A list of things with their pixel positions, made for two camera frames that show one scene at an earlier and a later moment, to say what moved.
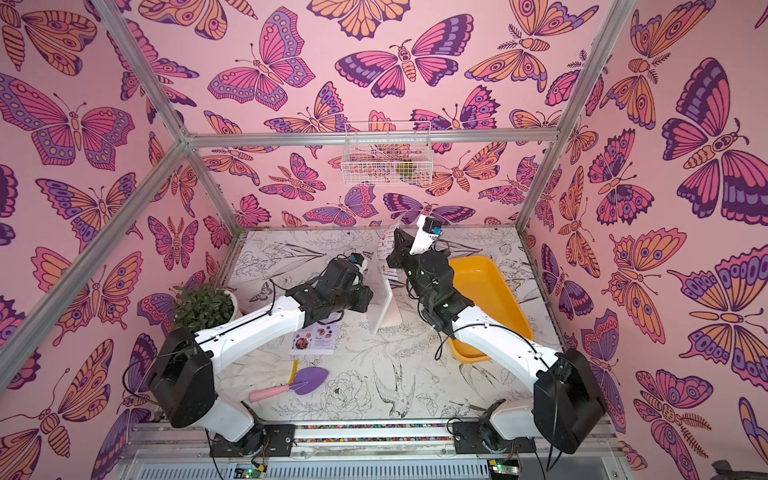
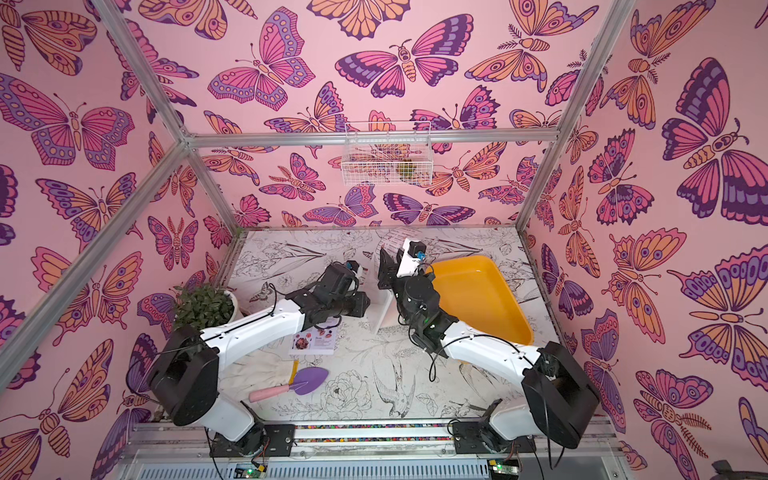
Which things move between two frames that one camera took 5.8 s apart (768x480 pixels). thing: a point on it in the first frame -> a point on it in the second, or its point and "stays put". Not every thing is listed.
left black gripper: [365, 300] stays put
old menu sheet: [318, 338] stays put
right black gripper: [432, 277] -> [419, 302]
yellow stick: [294, 370] stays put
